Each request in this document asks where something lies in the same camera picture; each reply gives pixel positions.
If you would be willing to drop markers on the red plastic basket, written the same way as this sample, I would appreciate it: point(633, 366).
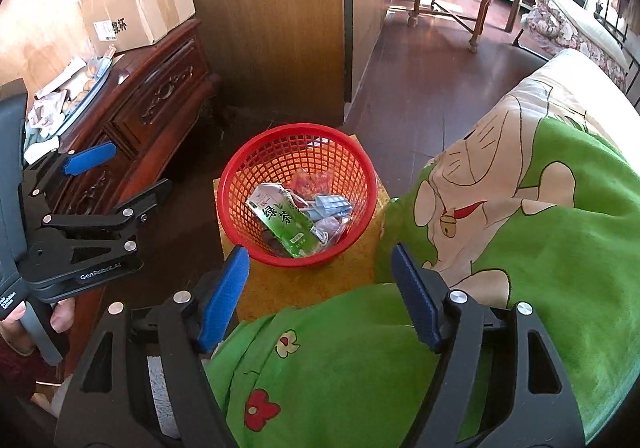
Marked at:
point(240, 168)

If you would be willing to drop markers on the clear red wrapper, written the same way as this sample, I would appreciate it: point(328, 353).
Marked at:
point(305, 185)

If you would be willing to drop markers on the person's left forearm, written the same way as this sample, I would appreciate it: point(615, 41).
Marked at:
point(20, 365)

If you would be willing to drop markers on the floral quilt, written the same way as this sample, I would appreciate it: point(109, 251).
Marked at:
point(545, 23)

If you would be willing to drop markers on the person's left hand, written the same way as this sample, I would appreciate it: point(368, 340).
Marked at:
point(64, 315)

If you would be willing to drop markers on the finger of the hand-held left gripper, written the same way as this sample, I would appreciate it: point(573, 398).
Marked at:
point(90, 159)
point(100, 220)

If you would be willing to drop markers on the wooden panel cabinet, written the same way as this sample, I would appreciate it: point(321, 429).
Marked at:
point(275, 28)

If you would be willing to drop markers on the cartoon printed blanket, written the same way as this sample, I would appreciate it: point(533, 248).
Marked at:
point(525, 238)

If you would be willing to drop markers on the green tea carton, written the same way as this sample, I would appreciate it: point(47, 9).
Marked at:
point(282, 220)

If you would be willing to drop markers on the cardboard box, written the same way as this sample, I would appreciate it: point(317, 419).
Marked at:
point(150, 3)

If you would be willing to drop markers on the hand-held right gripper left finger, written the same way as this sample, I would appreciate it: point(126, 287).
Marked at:
point(222, 298)

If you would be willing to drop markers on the blue face mask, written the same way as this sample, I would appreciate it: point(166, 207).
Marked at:
point(330, 205)

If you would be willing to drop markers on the carved wooden dresser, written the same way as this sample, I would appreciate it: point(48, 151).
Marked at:
point(150, 93)

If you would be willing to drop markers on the black metal bed frame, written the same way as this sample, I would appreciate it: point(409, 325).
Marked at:
point(617, 23)

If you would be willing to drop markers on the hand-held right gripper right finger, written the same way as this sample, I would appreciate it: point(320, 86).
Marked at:
point(415, 298)

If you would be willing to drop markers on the white pillow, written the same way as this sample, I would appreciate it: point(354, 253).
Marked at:
point(595, 35)

